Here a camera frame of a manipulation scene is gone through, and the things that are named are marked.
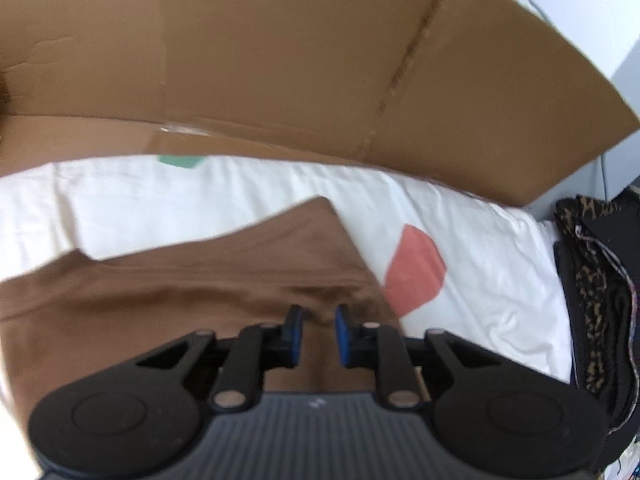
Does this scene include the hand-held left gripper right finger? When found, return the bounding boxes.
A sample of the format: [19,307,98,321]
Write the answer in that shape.
[334,304,506,409]

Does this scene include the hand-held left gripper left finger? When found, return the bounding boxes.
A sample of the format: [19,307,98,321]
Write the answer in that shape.
[135,304,305,411]

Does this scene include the brown printed t-shirt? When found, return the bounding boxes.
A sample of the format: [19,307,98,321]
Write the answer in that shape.
[0,195,431,461]

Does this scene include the white blanket with coloured shapes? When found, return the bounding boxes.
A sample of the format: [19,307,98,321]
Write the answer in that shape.
[0,152,573,411]

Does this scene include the leopard print dark cloth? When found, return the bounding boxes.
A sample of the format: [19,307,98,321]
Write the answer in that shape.
[552,187,640,476]

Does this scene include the brown cardboard sheet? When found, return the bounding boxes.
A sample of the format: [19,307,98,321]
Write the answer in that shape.
[0,0,640,208]

